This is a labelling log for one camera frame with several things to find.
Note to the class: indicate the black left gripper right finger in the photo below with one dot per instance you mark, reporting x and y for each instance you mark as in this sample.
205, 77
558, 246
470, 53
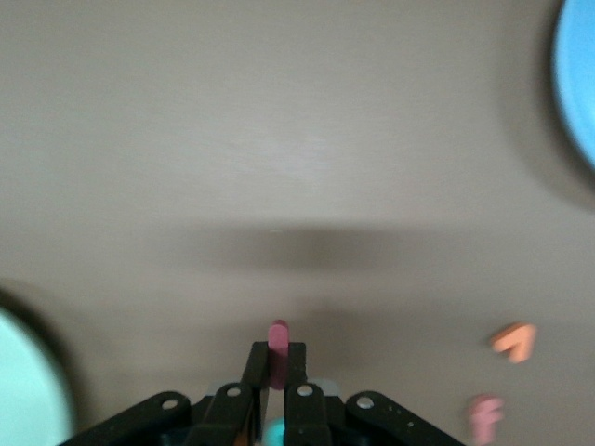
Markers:
325, 423

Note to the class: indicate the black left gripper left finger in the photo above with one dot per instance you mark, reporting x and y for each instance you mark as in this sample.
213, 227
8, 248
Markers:
209, 418

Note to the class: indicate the teal foam letter c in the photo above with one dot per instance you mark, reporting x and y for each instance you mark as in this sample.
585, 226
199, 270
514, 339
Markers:
275, 433

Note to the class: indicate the dark pink foam letter l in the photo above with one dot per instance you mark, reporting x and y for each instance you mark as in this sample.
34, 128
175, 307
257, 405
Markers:
278, 353

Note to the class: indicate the pink foam letter f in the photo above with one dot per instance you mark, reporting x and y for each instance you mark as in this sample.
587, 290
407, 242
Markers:
485, 415

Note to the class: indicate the pale green round plate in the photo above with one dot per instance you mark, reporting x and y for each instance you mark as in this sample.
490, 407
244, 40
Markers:
28, 381

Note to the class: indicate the orange foam letter v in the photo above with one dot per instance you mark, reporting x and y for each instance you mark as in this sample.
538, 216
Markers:
516, 341

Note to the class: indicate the brown table cover sheet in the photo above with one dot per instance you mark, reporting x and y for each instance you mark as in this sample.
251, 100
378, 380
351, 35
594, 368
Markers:
186, 139

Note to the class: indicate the blue round plate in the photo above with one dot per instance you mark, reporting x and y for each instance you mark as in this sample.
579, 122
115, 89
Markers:
578, 83

